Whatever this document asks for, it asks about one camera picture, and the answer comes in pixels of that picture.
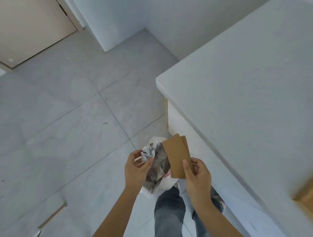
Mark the person's left forearm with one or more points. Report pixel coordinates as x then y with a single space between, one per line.
117 214

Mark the person's right thumb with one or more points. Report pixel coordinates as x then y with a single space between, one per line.
187 169

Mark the silver foil ball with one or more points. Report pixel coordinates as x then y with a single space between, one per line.
147 153

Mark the person's left hand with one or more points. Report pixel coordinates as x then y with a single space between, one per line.
134 175

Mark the brown cardboard piece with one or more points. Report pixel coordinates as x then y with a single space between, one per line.
176 156

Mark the person's right hand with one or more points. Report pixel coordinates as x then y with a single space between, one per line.
199 185

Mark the person's blue jeans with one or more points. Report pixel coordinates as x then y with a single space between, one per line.
168 212

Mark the person's left thumb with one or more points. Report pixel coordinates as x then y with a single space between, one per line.
147 164

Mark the white counter cabinet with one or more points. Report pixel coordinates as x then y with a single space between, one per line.
220 171

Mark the beige door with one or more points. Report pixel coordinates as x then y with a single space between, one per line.
34 26

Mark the wooden edged panel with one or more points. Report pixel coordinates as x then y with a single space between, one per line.
52 216

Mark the light wooden board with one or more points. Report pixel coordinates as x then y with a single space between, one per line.
305 195

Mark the person's right forearm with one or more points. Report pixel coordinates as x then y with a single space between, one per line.
215 222

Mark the white plastic trash bag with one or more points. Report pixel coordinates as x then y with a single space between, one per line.
160 171

